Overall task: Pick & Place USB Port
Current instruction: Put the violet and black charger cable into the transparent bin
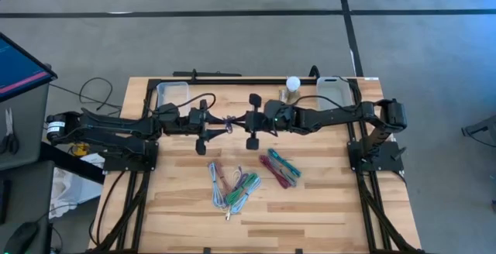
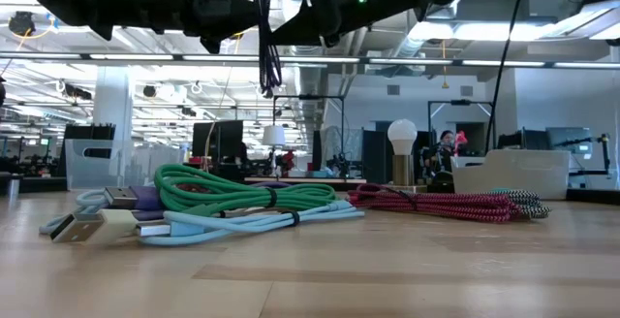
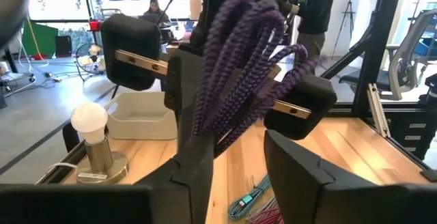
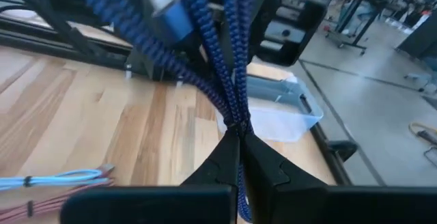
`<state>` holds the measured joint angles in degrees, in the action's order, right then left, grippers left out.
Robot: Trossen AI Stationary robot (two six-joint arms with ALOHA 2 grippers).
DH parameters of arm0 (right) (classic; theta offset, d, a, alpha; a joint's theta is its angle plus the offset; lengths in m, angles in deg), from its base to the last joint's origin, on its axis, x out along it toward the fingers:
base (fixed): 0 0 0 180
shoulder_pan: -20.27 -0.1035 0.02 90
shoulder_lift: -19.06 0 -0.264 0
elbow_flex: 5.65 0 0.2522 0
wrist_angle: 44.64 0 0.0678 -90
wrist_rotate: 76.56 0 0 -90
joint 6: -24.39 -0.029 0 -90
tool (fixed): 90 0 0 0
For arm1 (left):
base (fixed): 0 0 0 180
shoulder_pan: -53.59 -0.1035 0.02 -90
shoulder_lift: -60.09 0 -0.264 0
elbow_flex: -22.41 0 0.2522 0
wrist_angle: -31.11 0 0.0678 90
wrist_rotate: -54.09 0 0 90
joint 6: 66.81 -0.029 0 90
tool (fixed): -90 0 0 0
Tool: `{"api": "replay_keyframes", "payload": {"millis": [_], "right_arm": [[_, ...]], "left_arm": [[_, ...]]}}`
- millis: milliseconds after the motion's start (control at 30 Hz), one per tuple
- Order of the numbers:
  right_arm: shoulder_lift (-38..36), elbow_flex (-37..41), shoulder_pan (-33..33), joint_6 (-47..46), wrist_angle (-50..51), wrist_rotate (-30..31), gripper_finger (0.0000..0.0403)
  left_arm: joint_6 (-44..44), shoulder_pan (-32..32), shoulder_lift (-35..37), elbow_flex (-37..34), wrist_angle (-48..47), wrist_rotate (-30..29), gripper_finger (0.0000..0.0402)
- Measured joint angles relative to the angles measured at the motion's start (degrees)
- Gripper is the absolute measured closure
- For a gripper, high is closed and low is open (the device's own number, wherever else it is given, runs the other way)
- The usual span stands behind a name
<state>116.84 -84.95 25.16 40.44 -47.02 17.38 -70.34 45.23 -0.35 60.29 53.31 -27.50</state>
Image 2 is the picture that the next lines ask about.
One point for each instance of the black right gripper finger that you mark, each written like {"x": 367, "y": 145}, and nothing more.
{"x": 322, "y": 12}

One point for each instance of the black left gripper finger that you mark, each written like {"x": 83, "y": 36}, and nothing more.
{"x": 237, "y": 17}

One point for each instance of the white shaded table lamp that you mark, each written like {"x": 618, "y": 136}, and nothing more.
{"x": 273, "y": 136}

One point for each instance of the black computer monitor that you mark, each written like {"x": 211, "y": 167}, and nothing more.
{"x": 218, "y": 141}

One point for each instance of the white light bulb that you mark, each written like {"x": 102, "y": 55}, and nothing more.
{"x": 402, "y": 136}

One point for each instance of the black partition panel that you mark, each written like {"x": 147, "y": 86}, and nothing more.
{"x": 375, "y": 158}

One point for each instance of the person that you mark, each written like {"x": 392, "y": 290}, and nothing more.
{"x": 444, "y": 146}

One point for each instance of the pink object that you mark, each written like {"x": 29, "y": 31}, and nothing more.
{"x": 460, "y": 141}

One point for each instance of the wooden desk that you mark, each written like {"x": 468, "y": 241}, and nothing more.
{"x": 305, "y": 180}

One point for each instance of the clear plastic bin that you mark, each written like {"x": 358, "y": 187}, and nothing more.
{"x": 121, "y": 168}

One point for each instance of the white plastic bin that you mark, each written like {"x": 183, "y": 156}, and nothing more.
{"x": 513, "y": 175}

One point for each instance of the grey computer monitor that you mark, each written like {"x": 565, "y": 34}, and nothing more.
{"x": 569, "y": 139}

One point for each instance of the black metal frame stand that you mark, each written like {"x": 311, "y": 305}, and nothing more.
{"x": 460, "y": 102}
{"x": 310, "y": 97}

